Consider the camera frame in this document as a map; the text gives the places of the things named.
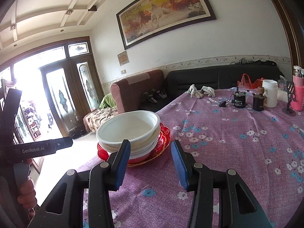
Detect small wall plaque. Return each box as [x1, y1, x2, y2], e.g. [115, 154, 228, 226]
[117, 51, 129, 66]

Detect dark jar with cork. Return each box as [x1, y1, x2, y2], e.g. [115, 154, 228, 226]
[253, 86, 266, 112]

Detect black sofa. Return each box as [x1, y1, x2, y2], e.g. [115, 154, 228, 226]
[139, 62, 286, 112]

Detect large red glass plate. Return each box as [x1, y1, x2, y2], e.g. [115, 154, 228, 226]
[127, 130, 171, 167]

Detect black round device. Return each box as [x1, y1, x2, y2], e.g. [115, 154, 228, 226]
[231, 86, 246, 109]

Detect pink water bottle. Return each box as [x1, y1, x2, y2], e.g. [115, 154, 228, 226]
[291, 65, 303, 111]

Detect framed horse painting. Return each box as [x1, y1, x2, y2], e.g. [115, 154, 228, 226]
[116, 0, 216, 50]

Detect large white foam bowl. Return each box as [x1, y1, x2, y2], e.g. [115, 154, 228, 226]
[96, 110, 160, 142]

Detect maroon armchair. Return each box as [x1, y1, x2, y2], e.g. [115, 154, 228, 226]
[110, 70, 164, 114]

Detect white plastic jar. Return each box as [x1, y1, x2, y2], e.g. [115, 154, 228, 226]
[262, 79, 278, 108]

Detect patterned blanket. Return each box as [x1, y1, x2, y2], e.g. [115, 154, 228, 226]
[83, 107, 118, 132]

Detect white work gloves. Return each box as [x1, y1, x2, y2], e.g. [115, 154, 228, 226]
[186, 84, 215, 99]

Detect beige plastic bowl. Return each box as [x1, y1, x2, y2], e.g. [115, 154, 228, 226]
[130, 123, 160, 151]

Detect white foam plate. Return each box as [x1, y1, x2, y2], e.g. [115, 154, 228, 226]
[129, 142, 156, 162]

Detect left hand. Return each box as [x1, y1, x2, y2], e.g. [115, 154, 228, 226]
[16, 158, 38, 221]

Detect black phone stand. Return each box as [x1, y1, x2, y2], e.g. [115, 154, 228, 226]
[282, 81, 296, 117]

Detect small red glass plate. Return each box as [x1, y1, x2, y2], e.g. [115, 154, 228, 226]
[96, 123, 171, 166]

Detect wooden glass door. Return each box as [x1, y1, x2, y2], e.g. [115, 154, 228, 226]
[0, 36, 105, 172]

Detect red plastic bag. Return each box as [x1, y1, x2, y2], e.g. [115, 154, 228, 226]
[237, 74, 264, 89]

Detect purple floral tablecloth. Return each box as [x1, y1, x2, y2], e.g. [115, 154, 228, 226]
[110, 89, 303, 227]

